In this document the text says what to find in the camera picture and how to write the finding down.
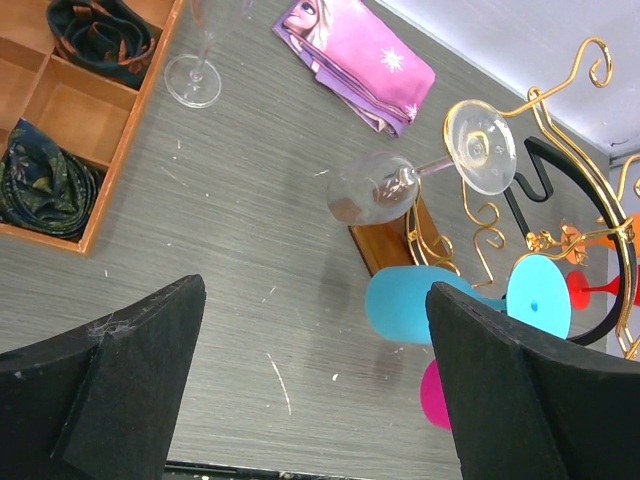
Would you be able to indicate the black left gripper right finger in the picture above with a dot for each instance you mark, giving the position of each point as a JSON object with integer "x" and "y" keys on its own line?
{"x": 524, "y": 404}

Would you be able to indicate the clear tall wine glass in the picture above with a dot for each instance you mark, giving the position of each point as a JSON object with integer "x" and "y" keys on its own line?
{"x": 193, "y": 80}

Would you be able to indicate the dark green rolled cloth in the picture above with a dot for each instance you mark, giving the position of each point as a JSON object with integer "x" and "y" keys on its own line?
{"x": 45, "y": 188}

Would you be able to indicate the gold wire wine glass rack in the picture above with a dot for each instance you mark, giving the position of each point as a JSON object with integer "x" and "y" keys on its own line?
{"x": 559, "y": 204}

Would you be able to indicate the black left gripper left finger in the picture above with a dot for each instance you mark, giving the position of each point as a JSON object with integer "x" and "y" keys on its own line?
{"x": 101, "y": 401}

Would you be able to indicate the blue wine glass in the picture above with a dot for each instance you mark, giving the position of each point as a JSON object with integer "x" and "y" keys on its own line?
{"x": 536, "y": 294}

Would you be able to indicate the aluminium frame rail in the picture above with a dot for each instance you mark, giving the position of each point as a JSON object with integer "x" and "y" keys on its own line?
{"x": 533, "y": 43}

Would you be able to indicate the red wine glass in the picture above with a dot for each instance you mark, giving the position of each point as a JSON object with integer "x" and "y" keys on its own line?
{"x": 580, "y": 290}

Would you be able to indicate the pink wine glass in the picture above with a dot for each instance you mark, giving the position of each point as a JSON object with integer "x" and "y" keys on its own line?
{"x": 432, "y": 397}

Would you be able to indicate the black orange rolled cloth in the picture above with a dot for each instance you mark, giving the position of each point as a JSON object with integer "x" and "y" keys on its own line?
{"x": 104, "y": 37}

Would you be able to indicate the clear wine glass on left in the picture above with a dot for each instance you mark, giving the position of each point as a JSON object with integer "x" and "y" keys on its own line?
{"x": 383, "y": 186}

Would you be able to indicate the wooden compartment tray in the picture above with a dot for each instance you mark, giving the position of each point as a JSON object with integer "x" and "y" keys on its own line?
{"x": 94, "y": 118}

